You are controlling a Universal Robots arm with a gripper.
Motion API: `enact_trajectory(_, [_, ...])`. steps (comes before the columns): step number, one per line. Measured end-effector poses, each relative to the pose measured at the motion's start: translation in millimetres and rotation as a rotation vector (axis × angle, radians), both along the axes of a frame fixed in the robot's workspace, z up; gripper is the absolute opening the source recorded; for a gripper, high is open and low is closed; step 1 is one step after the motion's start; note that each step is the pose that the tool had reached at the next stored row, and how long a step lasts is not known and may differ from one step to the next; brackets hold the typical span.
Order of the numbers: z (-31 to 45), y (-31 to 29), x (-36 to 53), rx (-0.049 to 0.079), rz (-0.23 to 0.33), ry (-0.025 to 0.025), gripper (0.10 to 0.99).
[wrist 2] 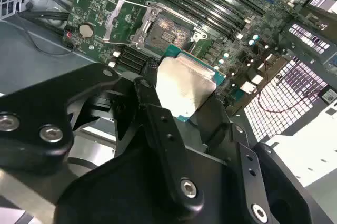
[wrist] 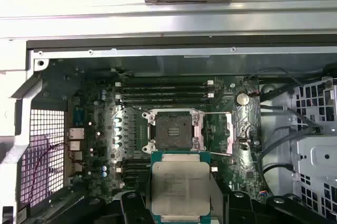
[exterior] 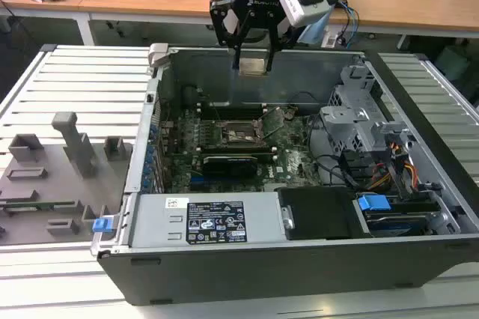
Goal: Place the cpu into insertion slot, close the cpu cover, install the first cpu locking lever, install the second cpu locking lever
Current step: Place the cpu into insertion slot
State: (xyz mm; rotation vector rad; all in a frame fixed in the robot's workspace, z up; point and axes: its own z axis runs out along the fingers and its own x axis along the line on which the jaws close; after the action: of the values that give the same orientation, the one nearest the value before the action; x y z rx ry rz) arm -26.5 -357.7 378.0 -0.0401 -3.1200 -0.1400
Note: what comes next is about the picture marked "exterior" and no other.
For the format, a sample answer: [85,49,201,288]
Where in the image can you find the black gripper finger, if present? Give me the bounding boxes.
[209,0,254,70]
[263,10,281,73]

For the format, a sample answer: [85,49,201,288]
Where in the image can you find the silver CPU plate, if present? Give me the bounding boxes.
[239,57,271,78]

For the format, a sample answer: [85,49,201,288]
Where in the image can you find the metal socket cover frame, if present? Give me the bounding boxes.
[253,106,297,140]

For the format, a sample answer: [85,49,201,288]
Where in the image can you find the CPU socket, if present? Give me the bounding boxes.
[219,119,269,148]

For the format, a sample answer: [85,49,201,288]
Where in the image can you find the blue expansion slot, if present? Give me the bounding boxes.
[189,174,210,191]

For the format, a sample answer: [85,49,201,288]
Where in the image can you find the white socket box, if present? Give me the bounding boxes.
[321,29,349,49]

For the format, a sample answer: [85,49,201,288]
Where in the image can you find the silver metal drive cage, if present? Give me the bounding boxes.
[320,64,416,155]

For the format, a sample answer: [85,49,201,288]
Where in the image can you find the black graphics card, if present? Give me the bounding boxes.
[201,153,259,180]

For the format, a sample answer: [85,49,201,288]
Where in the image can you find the green motherboard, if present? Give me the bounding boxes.
[159,103,326,195]

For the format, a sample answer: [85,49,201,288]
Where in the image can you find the long wooden desk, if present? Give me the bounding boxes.
[76,0,479,50]

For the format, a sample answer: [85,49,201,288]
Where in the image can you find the black plastic disk bay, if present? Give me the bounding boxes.
[278,186,371,241]

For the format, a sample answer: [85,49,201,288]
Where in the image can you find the pale green bin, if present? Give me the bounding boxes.
[435,44,471,82]

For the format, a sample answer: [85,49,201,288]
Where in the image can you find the grey power supply with label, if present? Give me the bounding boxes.
[129,192,291,249]

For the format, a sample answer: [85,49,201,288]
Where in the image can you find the blue disk carrier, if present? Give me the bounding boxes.
[357,193,392,222]

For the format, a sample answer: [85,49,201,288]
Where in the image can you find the grey parts rack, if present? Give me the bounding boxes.
[0,111,135,247]

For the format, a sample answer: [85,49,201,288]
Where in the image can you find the blue case latch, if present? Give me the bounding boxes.
[92,217,113,234]

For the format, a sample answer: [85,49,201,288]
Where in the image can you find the hard disk with blue label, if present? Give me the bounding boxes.
[364,210,431,238]

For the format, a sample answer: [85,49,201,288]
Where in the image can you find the open black PC case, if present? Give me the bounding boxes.
[91,42,479,307]

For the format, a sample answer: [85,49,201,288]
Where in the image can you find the green RAM stick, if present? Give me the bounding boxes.
[0,201,76,212]

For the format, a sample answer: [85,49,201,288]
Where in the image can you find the grey case handle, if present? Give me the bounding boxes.
[147,43,171,70]

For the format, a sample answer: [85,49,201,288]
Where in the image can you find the blue cables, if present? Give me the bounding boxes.
[338,0,361,49]

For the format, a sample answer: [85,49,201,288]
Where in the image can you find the black wire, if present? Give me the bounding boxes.
[307,111,362,189]

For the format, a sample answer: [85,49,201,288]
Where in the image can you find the orange yellow red wire bundle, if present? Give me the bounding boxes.
[368,141,419,191]

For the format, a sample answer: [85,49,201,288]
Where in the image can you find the wooden desk white frame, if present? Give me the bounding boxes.
[0,0,94,47]

